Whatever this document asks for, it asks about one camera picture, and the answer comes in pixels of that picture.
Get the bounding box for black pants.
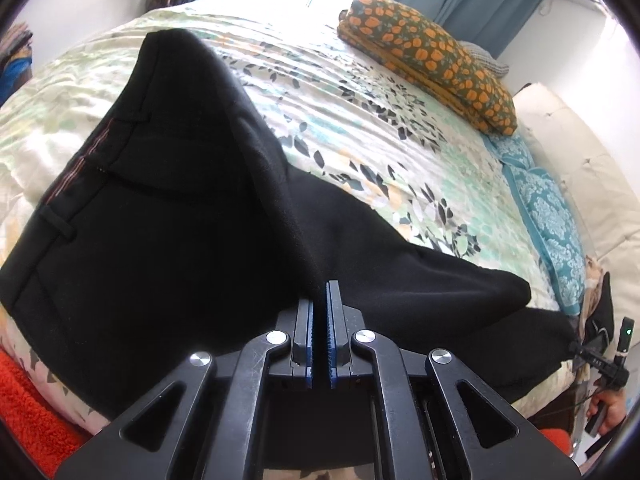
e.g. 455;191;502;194
0;29;579;421

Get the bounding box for person's right hand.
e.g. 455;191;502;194
598;389;629;437

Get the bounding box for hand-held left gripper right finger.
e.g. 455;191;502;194
326;281;583;480

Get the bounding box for teal patterned pillow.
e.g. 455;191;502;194
482;132;535;172
502;164;587;317

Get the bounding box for cream padded headboard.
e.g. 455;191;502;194
512;82;640;313

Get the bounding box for tan cloth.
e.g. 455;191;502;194
579;254;607;313

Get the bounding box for red fuzzy blanket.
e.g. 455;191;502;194
0;345;87;479

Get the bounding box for checkered pillow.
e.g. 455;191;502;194
457;40;511;79

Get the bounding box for floral bed sheet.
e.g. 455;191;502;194
0;0;591;428

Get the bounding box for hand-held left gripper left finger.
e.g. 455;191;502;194
52;299;315;480

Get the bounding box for colourful hanging clothes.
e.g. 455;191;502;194
0;20;37;107

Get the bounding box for folded orange flower blanket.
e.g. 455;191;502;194
336;0;518;136

